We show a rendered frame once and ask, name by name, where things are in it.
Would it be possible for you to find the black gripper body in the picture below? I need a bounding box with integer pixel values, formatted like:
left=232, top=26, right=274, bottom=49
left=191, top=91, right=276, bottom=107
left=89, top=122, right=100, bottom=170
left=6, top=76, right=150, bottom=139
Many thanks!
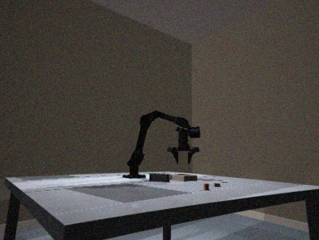
left=167, top=138, right=199, bottom=152

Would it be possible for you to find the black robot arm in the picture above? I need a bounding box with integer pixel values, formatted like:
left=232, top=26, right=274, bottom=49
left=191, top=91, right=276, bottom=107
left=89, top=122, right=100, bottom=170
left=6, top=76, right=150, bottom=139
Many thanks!
left=127, top=110, right=200, bottom=176

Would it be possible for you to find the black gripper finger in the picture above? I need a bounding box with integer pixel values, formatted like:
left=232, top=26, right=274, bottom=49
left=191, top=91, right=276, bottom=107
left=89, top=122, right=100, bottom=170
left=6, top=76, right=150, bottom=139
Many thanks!
left=188, top=152, right=195, bottom=164
left=171, top=152, right=179, bottom=164

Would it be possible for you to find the beige shallow tray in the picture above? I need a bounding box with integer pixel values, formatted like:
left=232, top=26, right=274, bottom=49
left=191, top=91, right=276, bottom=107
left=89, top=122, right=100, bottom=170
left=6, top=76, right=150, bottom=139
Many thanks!
left=170, top=174, right=197, bottom=181

